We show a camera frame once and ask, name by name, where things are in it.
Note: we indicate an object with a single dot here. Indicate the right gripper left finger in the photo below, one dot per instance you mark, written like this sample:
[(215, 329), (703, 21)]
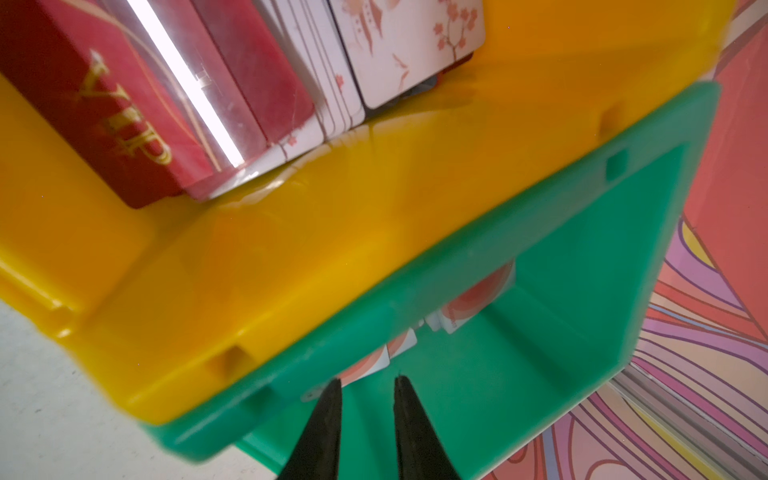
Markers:
[(317, 452)]

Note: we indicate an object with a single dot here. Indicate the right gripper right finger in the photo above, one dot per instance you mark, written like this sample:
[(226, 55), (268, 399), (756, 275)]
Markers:
[(420, 454)]

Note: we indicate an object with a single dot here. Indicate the red credit card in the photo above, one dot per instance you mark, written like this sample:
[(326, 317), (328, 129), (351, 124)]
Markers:
[(91, 70)]

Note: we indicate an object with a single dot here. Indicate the white floral card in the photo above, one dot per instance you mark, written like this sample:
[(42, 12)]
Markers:
[(394, 45)]

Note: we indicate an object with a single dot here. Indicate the green plastic bin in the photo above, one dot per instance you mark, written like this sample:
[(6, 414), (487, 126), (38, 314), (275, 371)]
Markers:
[(587, 244)]

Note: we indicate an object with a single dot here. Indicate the yellow plastic bin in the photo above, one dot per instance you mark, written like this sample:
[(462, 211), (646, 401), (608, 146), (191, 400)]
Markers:
[(166, 306)]

